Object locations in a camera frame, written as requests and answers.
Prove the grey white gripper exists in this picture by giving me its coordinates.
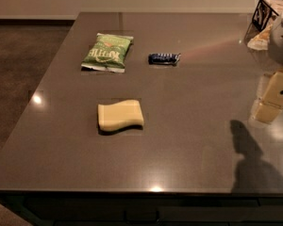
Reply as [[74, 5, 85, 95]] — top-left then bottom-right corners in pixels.
[[251, 11, 283, 124]]

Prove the yellow sponge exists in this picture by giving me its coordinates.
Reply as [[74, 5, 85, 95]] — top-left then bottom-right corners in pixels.
[[97, 100, 144, 132]]

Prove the blue rxbar blueberry bar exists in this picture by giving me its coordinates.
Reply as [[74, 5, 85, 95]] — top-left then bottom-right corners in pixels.
[[148, 53, 181, 66]]

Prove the white packet by basket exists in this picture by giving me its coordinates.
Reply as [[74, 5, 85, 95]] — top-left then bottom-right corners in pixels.
[[247, 24, 273, 51]]

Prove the green kettle chips bag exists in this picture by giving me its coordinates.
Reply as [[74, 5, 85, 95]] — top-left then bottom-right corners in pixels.
[[81, 33, 134, 73]]

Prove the black wire basket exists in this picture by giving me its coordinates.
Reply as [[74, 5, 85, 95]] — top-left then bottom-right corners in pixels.
[[252, 0, 283, 31]]

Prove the dark drawer handle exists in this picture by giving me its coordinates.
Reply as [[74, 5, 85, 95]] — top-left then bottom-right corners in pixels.
[[124, 210, 160, 224]]

